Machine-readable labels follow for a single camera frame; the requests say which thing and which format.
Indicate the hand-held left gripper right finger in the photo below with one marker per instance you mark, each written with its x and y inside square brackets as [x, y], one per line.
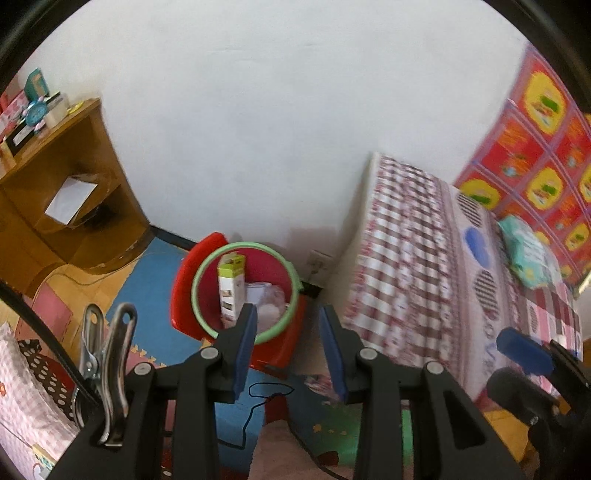
[333, 355]

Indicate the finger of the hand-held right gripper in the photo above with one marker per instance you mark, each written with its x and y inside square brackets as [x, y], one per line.
[521, 392]
[524, 350]

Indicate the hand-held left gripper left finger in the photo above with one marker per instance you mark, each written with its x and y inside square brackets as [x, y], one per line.
[244, 350]

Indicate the clear plastic bag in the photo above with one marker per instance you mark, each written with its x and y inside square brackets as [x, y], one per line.
[274, 307]

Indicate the white green carton box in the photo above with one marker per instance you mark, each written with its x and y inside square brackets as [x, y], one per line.
[231, 290]

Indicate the teal yellow plastic packet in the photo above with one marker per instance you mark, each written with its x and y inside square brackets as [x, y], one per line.
[528, 254]

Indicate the red slipper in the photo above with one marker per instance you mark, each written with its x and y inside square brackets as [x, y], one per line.
[276, 408]

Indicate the pink fuzzy slippers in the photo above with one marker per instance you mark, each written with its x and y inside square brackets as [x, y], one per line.
[277, 452]

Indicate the colourful foam floor mat tiles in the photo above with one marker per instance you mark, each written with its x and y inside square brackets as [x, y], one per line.
[152, 277]

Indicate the metal spring clip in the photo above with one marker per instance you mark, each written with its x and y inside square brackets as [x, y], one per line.
[111, 369]

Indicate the brown cardboard box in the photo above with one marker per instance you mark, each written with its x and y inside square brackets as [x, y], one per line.
[104, 184]

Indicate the wooden corner desk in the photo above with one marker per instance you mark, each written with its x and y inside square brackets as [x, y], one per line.
[55, 240]

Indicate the pink checked quilt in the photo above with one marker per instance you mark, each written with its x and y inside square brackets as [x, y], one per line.
[27, 415]

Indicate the white paper sheet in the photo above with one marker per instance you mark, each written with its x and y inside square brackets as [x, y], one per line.
[70, 201]

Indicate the small yellow object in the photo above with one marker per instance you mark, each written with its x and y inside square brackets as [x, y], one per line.
[77, 105]

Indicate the small white box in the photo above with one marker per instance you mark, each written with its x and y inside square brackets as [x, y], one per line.
[56, 114]

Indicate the black box with white label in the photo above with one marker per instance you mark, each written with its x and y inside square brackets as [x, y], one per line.
[21, 138]

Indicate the blue alarm clock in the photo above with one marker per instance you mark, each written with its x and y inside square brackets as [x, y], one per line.
[35, 112]

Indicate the pink floral box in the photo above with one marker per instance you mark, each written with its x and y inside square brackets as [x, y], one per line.
[13, 113]

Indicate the teal box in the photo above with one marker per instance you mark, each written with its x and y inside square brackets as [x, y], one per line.
[36, 85]

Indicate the white wall socket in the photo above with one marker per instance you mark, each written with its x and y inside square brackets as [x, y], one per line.
[319, 263]

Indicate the red printed wall cloth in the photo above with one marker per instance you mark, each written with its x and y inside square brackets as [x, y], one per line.
[531, 152]

